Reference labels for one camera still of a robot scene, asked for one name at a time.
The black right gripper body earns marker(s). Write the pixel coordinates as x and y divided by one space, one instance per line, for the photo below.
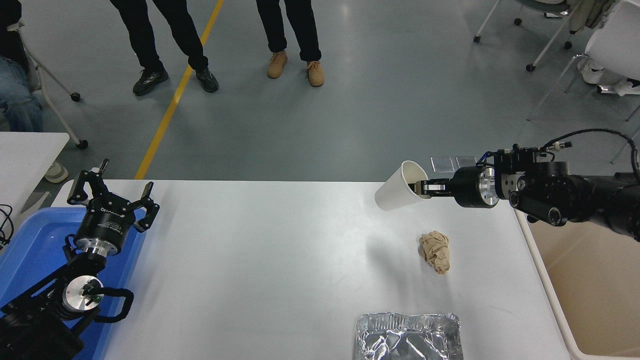
465 187

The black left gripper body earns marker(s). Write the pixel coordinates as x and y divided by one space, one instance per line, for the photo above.
105 225

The white paper cup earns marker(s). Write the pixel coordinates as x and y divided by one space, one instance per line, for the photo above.
392 195

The silver foil tray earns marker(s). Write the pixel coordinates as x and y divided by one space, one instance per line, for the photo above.
407 337

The clear floor plate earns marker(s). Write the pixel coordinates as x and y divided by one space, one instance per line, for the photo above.
443 164
465 161

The person's foot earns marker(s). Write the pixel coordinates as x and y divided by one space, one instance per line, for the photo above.
56 174

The crumpled tan paper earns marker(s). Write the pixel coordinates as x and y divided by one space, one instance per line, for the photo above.
435 252

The blue plastic tray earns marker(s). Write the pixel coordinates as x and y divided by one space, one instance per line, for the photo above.
35 240

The white side table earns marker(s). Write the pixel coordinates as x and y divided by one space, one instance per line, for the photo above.
25 155

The white-framed rolling chair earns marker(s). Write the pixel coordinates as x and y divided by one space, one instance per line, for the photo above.
50 100

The person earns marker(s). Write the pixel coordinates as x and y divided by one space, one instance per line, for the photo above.
15 100
310 30
140 30
592 75

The large pale bin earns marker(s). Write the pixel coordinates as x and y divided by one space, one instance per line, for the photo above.
590 290

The rolling chair with casters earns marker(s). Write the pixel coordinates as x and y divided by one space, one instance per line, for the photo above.
550 42

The white shell chair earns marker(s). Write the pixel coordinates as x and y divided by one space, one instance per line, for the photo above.
617 45

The beige hanging jacket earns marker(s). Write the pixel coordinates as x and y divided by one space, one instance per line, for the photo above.
592 12

